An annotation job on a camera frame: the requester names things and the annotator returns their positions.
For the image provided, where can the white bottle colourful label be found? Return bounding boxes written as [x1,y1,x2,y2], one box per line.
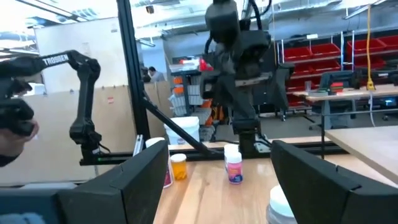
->
[266,184,299,224]

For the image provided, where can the white board panel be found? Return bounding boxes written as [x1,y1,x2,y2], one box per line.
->
[34,17,137,94]

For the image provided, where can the person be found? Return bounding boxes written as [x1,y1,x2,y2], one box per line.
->
[147,65,166,83]

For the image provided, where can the wooden desk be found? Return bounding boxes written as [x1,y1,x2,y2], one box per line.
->
[292,83,398,131]

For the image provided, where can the storage cart with boxes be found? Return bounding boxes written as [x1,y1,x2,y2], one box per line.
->
[169,57,218,125]

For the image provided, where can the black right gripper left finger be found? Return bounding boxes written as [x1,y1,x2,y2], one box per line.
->
[55,139,169,224]

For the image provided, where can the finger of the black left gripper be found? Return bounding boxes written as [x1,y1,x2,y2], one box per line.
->
[274,63,295,112]
[200,70,220,102]

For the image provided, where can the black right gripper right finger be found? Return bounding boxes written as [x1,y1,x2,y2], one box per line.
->
[270,139,398,224]

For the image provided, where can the pink bottle white cap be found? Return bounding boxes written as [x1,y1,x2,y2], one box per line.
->
[226,151,244,185]

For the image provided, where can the orange pill vial white cap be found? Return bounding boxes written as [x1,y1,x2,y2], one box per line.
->
[170,153,188,182]

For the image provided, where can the white plastic bucket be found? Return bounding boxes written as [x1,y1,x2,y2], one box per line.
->
[164,116,201,146]

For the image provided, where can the beige cardboard partition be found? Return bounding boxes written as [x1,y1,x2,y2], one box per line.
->
[0,81,174,185]

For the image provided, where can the person's hand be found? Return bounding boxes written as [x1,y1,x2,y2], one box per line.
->
[0,119,40,167]

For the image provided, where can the red storage bin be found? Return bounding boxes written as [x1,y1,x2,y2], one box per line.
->
[290,63,314,77]
[312,60,342,75]
[310,42,342,59]
[283,46,312,62]
[346,38,387,56]
[377,34,398,51]

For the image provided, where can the yellow hanging cable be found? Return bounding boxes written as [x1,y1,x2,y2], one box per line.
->
[365,5,376,91]

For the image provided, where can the silver aluminium profile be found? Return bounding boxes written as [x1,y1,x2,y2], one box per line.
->
[132,134,144,157]

